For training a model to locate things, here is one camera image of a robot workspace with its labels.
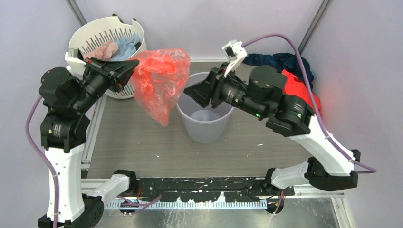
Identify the navy blue cloth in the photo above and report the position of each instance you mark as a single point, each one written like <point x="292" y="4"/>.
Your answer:
<point x="279" y="61"/>

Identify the pink plastic bag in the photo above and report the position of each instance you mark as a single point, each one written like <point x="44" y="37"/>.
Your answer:
<point x="104" y="51"/>

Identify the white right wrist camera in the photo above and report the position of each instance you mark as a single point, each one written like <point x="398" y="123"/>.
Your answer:
<point x="235" y="53"/>

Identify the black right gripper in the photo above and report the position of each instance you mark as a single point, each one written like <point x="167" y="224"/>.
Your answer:
<point x="201" y="91"/>

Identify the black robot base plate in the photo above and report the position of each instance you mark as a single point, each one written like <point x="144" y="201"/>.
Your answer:
<point x="233" y="189"/>

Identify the aluminium corner post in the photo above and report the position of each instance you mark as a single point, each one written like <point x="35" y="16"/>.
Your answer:
<point x="75" y="9"/>
<point x="318" y="16"/>

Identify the red cloth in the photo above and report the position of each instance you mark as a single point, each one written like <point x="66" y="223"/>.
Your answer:
<point x="295" y="86"/>

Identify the white slotted laundry basket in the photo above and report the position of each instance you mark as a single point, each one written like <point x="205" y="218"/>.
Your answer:
<point x="95" y="33"/>

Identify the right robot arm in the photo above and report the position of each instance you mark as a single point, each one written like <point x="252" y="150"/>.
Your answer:
<point x="330" y="167"/>

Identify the red plastic trash bag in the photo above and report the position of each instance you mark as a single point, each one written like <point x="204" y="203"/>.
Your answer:
<point x="159" y="80"/>

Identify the right aluminium corner post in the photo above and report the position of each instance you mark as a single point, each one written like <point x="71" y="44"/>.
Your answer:
<point x="318" y="16"/>

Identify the grey plastic trash bin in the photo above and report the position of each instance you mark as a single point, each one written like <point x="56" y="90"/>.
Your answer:
<point x="203" y="124"/>

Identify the light blue plastic bag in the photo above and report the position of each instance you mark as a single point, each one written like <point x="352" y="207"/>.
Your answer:
<point x="126" y="47"/>

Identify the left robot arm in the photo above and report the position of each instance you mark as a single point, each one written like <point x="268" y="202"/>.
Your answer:
<point x="63" y="137"/>

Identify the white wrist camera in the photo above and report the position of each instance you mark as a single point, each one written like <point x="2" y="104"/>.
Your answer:
<point x="235" y="53"/>
<point x="74" y="54"/>

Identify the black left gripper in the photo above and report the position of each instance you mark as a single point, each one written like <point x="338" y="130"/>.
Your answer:
<point x="119" y="72"/>

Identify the aluminium frame rail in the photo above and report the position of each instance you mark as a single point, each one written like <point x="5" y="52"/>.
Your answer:
<point x="137" y="203"/>

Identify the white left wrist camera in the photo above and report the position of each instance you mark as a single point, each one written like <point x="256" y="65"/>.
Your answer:
<point x="74" y="54"/>

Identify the left aluminium corner post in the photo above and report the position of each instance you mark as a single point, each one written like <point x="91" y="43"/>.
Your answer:
<point x="75" y="9"/>

